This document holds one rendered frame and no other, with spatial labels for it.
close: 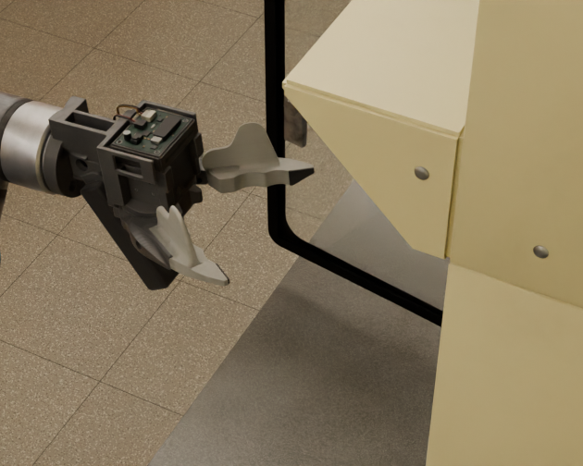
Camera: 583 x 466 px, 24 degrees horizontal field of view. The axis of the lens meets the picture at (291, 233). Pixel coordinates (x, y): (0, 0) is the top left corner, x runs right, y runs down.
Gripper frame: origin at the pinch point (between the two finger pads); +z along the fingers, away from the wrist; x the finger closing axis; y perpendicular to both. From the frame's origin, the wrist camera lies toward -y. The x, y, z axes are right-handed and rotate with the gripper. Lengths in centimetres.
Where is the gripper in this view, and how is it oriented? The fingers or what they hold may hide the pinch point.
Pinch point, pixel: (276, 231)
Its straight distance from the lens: 109.2
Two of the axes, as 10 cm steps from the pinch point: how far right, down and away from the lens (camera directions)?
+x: 4.6, -6.1, 6.5
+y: -0.7, -7.5, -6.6
